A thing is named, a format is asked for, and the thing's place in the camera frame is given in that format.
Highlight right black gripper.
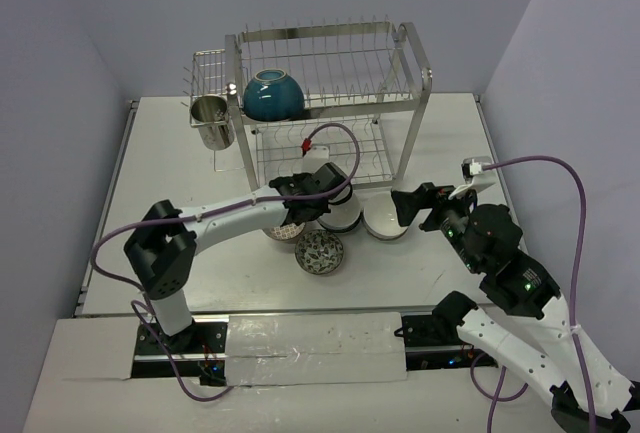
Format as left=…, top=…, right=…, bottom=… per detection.
left=389, top=179, right=483, bottom=271

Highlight white bowl top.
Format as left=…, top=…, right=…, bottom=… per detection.
left=317, top=185, right=362, bottom=233

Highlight teal bowl tan interior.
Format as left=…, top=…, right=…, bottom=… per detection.
left=243, top=68, right=305, bottom=122

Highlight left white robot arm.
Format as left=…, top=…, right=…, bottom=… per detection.
left=124, top=162, right=351, bottom=352

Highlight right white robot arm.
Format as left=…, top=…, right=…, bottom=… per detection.
left=391, top=183, right=639, bottom=432

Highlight steel two-tier dish rack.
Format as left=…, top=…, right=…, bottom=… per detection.
left=225, top=19, right=433, bottom=188

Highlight white bowl dark rim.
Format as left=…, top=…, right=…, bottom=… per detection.
left=363, top=192, right=408, bottom=241

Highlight geometric patterned bowl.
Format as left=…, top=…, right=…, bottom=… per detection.
left=263, top=223, right=306, bottom=242

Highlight floral patterned dark bowl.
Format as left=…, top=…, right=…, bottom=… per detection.
left=294, top=230, right=345, bottom=276

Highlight steel utensil cup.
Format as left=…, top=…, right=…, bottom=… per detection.
left=189, top=94, right=235, bottom=151

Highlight white taped board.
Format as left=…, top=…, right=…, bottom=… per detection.
left=225, top=312, right=407, bottom=386

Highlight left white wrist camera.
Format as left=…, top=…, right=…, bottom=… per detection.
left=300, top=138, right=330, bottom=173

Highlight wire side basket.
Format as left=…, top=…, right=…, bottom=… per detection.
left=183, top=49, right=227, bottom=103

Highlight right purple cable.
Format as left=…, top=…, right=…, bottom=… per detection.
left=472, top=154, right=596, bottom=433

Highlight purple cable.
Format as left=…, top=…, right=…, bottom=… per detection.
left=90, top=123, right=362, bottom=402
left=472, top=154, right=596, bottom=433

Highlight black mounting rail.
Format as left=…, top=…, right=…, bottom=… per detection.
left=131, top=312, right=496, bottom=387

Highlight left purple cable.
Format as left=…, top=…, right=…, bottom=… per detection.
left=90, top=123, right=362, bottom=402

